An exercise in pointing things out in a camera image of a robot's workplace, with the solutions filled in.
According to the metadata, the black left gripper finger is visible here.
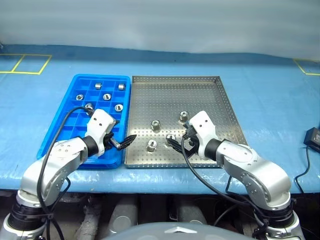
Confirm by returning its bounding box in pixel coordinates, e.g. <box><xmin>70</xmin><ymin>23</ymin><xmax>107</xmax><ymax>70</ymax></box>
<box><xmin>117</xmin><ymin>134</ymin><xmax>138</xmax><ymax>150</ymax></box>

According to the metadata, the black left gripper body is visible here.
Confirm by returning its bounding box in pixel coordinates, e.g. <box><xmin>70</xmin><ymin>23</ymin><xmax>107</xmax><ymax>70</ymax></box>
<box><xmin>102</xmin><ymin>132</ymin><xmax>121</xmax><ymax>151</ymax></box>

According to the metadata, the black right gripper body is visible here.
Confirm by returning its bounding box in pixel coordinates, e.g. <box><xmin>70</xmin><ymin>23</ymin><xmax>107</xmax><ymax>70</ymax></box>
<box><xmin>183</xmin><ymin>127</ymin><xmax>201</xmax><ymax>158</ymax></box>

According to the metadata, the blue compartment tray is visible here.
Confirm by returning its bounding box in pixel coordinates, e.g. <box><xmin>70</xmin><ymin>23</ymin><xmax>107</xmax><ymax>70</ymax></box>
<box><xmin>36</xmin><ymin>73</ymin><xmax>132</xmax><ymax>170</ymax></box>

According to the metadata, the perforated metal tray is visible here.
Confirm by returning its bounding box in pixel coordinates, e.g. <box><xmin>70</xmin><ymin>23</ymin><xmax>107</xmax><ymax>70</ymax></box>
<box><xmin>124</xmin><ymin>75</ymin><xmax>248</xmax><ymax>169</ymax></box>

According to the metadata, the dark grey rounded shape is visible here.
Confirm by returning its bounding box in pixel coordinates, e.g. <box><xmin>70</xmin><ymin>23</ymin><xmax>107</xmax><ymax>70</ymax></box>
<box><xmin>177</xmin><ymin>199</ymin><xmax>208</xmax><ymax>226</ymax></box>

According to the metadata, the blue plastic table cover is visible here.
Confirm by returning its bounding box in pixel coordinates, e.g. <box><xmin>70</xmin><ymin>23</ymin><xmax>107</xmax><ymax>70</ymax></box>
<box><xmin>0</xmin><ymin>44</ymin><xmax>320</xmax><ymax>195</ymax></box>

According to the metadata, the grey robot torso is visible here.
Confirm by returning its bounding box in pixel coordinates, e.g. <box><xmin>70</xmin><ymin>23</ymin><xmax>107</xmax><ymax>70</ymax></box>
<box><xmin>102</xmin><ymin>221</ymin><xmax>253</xmax><ymax>240</ymax></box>

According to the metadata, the black power adapter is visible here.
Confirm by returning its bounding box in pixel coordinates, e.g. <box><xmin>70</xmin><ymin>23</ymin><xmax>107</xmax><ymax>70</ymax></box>
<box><xmin>303</xmin><ymin>126</ymin><xmax>320</xmax><ymax>146</ymax></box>

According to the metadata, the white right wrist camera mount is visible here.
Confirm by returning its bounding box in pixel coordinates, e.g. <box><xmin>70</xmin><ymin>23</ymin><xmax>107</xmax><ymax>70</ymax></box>
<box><xmin>187</xmin><ymin>111</ymin><xmax>219</xmax><ymax>161</ymax></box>

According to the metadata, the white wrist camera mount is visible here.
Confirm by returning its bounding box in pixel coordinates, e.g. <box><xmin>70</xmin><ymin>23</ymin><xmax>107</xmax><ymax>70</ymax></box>
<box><xmin>86</xmin><ymin>109</ymin><xmax>117</xmax><ymax>158</ymax></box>
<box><xmin>187</xmin><ymin>111</ymin><xmax>219</xmax><ymax>161</ymax></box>

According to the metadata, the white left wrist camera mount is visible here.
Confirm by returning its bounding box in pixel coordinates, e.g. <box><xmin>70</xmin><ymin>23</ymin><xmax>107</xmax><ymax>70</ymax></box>
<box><xmin>86</xmin><ymin>109</ymin><xmax>117</xmax><ymax>158</ymax></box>

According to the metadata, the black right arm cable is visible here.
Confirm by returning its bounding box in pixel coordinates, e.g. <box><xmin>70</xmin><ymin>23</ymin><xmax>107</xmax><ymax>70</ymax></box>
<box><xmin>181</xmin><ymin>134</ymin><xmax>270</xmax><ymax>238</ymax></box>

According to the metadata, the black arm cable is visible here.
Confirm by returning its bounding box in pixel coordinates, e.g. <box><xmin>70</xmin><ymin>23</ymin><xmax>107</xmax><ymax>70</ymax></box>
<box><xmin>181</xmin><ymin>134</ymin><xmax>270</xmax><ymax>238</ymax></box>
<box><xmin>36</xmin><ymin>106</ymin><xmax>95</xmax><ymax>240</ymax></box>

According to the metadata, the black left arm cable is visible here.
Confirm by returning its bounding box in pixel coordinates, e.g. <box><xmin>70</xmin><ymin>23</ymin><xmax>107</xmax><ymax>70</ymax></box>
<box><xmin>36</xmin><ymin>106</ymin><xmax>95</xmax><ymax>240</ymax></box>

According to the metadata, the black adapter cable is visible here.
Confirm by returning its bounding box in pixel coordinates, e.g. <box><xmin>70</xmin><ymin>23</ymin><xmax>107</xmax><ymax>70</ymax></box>
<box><xmin>294</xmin><ymin>146</ymin><xmax>312</xmax><ymax>195</ymax></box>

